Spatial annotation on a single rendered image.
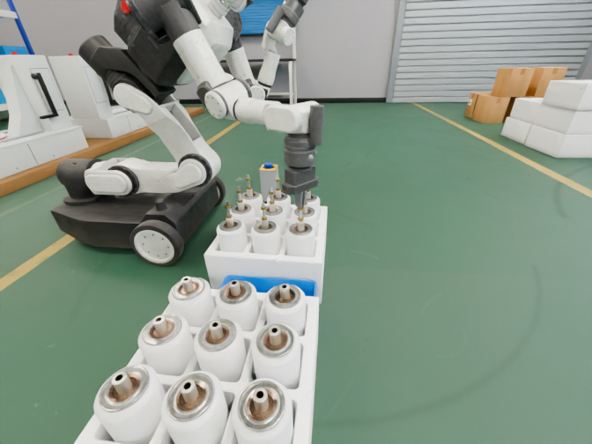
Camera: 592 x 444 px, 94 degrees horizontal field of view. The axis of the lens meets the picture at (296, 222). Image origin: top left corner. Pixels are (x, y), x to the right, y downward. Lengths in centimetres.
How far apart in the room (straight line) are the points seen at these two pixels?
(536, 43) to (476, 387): 619
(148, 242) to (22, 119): 201
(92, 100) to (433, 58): 513
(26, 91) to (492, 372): 325
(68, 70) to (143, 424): 324
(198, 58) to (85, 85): 260
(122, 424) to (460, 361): 80
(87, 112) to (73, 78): 29
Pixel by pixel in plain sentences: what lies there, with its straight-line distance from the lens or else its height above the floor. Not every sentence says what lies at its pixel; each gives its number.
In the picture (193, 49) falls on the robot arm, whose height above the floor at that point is 75.
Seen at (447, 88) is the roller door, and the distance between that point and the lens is 618.
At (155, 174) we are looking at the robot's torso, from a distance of 135.
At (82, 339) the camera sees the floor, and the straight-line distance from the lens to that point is 112.
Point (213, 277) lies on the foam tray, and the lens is 101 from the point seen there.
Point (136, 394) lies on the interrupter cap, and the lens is 60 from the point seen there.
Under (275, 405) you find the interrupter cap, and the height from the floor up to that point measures 25.
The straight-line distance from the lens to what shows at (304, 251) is 89.
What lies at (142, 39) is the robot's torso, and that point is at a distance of 117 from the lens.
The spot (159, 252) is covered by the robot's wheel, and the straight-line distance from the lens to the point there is 125.
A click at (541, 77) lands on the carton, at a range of 457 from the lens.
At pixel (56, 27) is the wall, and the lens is 786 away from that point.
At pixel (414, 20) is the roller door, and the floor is 126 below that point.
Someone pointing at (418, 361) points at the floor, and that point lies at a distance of 92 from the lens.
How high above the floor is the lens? 72
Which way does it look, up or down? 30 degrees down
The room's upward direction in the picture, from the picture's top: 1 degrees counter-clockwise
